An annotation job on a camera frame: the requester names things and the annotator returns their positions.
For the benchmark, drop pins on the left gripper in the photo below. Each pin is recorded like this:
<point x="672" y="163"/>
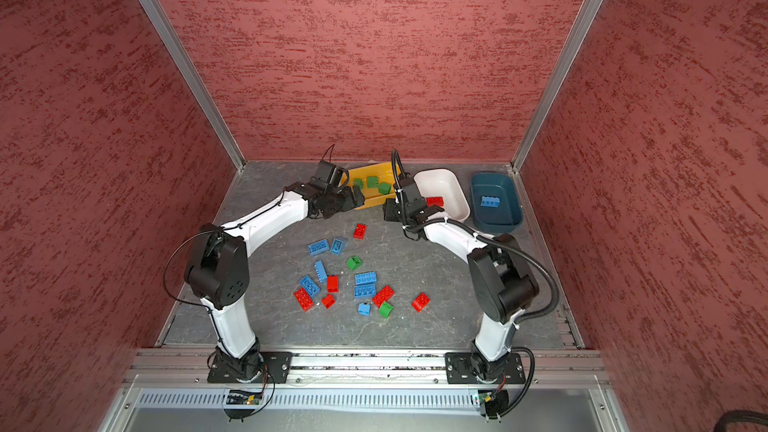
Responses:
<point x="349" y="201"/>

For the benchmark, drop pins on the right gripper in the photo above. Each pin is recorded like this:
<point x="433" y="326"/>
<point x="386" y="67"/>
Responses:
<point x="389" y="209"/>

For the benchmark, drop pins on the green lego brick front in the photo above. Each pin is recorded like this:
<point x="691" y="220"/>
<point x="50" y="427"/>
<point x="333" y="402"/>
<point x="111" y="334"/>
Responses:
<point x="385" y="309"/>

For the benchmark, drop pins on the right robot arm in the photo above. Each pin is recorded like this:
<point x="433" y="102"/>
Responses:
<point x="509" y="285"/>

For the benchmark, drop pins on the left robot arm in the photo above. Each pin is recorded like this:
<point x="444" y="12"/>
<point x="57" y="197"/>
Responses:
<point x="217" y="270"/>

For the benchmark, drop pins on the white plastic bin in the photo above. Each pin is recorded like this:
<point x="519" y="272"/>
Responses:
<point x="444" y="184"/>

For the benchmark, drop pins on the yellow plastic bin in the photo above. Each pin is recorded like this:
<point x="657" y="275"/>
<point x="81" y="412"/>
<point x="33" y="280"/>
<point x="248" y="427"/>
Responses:
<point x="372" y="197"/>

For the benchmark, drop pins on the blue lego brick upright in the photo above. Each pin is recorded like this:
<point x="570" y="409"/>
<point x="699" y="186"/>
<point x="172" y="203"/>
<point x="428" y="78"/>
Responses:
<point x="338" y="245"/>

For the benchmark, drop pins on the blue lego brick long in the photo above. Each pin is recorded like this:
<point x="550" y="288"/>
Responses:
<point x="318" y="247"/>

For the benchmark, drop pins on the red lego brick upright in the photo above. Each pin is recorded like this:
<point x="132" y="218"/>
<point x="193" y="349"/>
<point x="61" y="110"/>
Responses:
<point x="332" y="284"/>

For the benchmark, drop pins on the blue lego brick pair upper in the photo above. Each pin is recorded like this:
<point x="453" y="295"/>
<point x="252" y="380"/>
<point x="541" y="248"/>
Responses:
<point x="365" y="278"/>

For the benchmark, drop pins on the blue lego brick pair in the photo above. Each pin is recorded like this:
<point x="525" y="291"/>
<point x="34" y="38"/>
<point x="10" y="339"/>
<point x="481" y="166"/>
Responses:
<point x="365" y="278"/>
<point x="364" y="291"/>

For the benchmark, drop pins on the blue lego brick bottom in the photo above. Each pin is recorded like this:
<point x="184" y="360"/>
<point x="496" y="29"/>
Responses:
<point x="309" y="286"/>

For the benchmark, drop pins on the teal plastic bin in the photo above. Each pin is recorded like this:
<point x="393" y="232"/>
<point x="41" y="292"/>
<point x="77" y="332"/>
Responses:
<point x="507" y="216"/>

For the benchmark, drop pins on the blue lego brick pair lower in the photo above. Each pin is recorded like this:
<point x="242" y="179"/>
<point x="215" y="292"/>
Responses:
<point x="364" y="291"/>

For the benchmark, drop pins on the red lego brick small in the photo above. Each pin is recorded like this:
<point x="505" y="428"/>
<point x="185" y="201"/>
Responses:
<point x="328" y="301"/>

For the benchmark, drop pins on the red lego brick long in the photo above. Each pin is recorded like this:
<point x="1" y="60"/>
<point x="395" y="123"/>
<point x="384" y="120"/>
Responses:
<point x="304" y="299"/>

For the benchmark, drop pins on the small blue lego brick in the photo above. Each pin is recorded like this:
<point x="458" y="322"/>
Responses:
<point x="364" y="309"/>

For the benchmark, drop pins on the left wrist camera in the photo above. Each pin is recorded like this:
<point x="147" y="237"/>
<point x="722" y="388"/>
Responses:
<point x="329" y="175"/>

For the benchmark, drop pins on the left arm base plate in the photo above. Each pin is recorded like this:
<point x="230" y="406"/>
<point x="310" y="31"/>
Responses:
<point x="255" y="367"/>

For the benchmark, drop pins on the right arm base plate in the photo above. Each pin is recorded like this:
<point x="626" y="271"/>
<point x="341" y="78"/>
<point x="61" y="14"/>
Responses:
<point x="473" y="368"/>

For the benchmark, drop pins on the aluminium corner post left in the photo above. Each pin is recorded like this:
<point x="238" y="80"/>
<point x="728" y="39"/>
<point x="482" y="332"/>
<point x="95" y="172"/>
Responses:
<point x="173" y="44"/>

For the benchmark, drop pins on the aluminium corner post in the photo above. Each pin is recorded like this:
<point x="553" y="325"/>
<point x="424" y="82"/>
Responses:
<point x="173" y="44"/>
<point x="582" y="23"/>

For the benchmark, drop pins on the aluminium front rail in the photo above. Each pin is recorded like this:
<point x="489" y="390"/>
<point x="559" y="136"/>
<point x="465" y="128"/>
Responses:
<point x="386" y="368"/>

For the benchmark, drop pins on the aluminium corner post right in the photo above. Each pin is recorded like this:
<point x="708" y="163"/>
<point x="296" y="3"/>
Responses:
<point x="582" y="23"/>

